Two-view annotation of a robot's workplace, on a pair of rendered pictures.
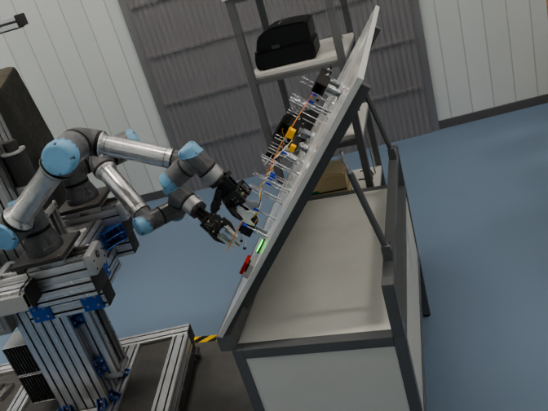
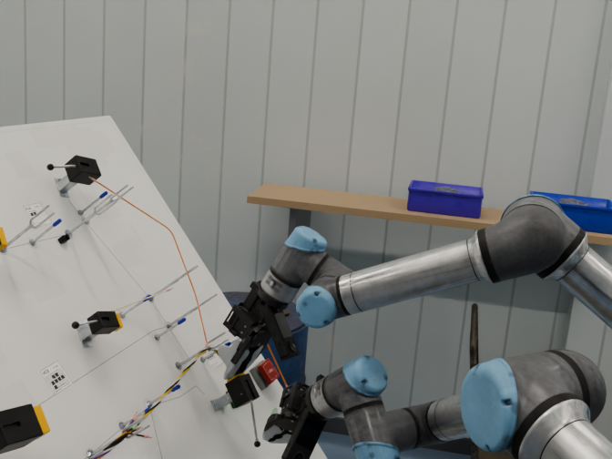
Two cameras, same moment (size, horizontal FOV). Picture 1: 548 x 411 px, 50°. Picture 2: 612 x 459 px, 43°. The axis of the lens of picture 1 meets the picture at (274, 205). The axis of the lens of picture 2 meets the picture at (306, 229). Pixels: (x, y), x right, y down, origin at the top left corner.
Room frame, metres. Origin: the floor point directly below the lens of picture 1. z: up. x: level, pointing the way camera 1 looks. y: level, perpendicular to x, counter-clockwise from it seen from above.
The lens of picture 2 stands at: (3.44, 0.26, 1.87)
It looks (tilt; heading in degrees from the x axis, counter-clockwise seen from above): 14 degrees down; 182
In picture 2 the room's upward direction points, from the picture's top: 5 degrees clockwise
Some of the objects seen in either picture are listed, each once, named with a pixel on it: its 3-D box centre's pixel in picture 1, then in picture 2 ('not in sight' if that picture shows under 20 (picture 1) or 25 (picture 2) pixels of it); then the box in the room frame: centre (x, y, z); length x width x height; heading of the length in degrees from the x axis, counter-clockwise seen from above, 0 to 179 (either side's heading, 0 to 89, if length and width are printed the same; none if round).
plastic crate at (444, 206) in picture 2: not in sight; (444, 198); (0.24, 0.73, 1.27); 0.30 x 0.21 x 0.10; 82
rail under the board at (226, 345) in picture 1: (261, 254); not in sight; (2.28, 0.11, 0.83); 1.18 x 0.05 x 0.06; 162
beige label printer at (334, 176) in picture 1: (321, 184); not in sight; (3.01, -0.29, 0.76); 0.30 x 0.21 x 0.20; 75
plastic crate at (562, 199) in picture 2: not in sight; (571, 211); (0.31, 1.23, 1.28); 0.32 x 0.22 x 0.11; 82
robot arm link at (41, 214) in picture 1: (27, 214); not in sight; (2.23, 0.94, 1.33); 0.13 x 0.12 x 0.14; 165
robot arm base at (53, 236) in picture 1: (40, 238); not in sight; (2.24, 0.94, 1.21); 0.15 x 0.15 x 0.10
